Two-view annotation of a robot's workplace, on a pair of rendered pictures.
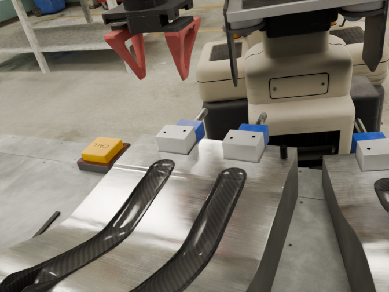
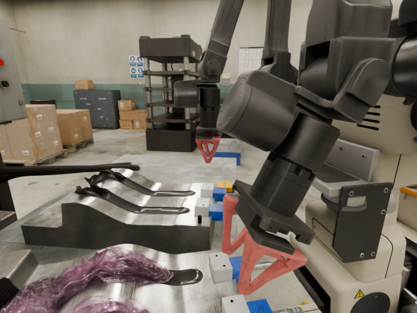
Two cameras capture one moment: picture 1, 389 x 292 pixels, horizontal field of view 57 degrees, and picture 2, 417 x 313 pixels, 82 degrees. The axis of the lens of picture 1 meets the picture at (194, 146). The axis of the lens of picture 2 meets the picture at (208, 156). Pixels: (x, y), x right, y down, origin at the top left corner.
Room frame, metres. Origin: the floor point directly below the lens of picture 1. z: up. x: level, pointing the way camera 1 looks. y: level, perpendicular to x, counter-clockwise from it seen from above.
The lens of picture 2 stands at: (0.20, -0.59, 1.21)
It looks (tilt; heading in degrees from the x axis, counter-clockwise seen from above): 16 degrees down; 66
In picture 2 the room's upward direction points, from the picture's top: straight up
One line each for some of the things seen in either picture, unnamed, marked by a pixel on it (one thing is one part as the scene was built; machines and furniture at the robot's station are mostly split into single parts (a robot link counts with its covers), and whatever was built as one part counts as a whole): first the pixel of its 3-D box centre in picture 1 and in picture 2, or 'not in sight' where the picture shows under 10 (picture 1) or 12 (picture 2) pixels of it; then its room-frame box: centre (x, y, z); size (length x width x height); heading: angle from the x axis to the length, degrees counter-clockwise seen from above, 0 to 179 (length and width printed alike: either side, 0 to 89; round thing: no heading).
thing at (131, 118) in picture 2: not in sight; (134, 114); (1.13, 6.79, 0.42); 0.86 x 0.33 x 0.83; 147
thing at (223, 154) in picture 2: not in sight; (222, 155); (1.99, 2.80, 0.11); 0.61 x 0.41 x 0.22; 147
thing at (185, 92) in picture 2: not in sight; (195, 84); (0.44, 0.03, 1.21); 0.11 x 0.09 x 0.12; 168
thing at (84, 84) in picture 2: not in sight; (84, 84); (-0.11, 7.48, 1.26); 0.42 x 0.33 x 0.29; 147
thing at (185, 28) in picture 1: (169, 45); (208, 145); (0.47, 0.00, 1.05); 0.07 x 0.07 x 0.09; 60
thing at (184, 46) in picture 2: not in sight; (177, 95); (1.76, 4.46, 1.03); 1.54 x 0.94 x 2.06; 57
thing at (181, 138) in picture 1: (190, 130); (222, 194); (0.51, 0.00, 0.89); 0.13 x 0.05 x 0.05; 150
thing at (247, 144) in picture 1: (253, 135); (220, 212); (0.46, -0.09, 0.89); 0.13 x 0.05 x 0.05; 150
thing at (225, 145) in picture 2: not in sight; (222, 145); (1.99, 2.80, 0.28); 0.61 x 0.41 x 0.15; 147
